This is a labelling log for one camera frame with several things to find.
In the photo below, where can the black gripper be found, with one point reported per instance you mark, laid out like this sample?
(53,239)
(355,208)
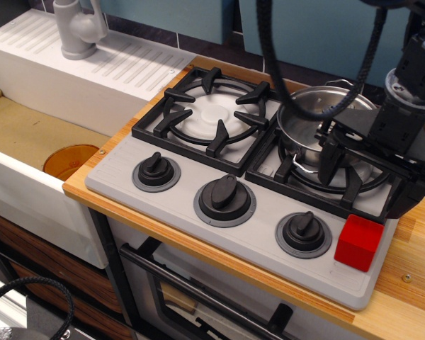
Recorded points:
(391,138)

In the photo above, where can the red cube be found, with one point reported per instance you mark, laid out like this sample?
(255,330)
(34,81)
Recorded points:
(358,242)

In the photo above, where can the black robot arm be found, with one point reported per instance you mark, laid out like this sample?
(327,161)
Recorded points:
(405,85)

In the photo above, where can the stainless steel pan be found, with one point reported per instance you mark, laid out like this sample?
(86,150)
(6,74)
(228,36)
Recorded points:
(298,135)

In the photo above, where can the black right stove knob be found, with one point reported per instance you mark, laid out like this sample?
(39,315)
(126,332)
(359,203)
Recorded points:
(303,235)

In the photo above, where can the black stove knob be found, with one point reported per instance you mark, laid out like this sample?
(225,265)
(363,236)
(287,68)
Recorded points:
(156,174)
(225,202)
(303,235)

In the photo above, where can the grey toy stove top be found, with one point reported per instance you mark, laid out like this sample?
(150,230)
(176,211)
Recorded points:
(253,241)

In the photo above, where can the black middle stove knob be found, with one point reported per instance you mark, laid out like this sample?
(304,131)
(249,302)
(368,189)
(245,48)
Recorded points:
(225,202)

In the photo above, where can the black left stove knob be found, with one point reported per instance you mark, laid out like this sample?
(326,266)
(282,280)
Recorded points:
(156,174)

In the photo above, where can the black right burner grate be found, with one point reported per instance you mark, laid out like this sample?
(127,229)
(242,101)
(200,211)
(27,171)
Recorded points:
(361,189)

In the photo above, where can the black burner grate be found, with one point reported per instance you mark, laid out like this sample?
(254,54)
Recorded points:
(211,118)
(361,189)

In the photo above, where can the black left burner grate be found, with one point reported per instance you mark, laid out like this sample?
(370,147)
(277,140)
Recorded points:
(211,118)

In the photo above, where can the orange plastic plate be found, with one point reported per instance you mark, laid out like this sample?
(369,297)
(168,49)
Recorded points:
(66,161)

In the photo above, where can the grey toy faucet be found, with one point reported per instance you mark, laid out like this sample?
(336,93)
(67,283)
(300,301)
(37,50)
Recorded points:
(79,32)

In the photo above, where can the white sink unit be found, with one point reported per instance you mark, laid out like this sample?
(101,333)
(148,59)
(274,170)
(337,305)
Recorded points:
(48,102)

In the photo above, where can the wooden drawer front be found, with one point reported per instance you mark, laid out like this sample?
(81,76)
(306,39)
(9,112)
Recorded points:
(97,310)

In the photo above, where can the oven door with handle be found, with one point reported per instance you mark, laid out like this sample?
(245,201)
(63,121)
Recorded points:
(197,301)

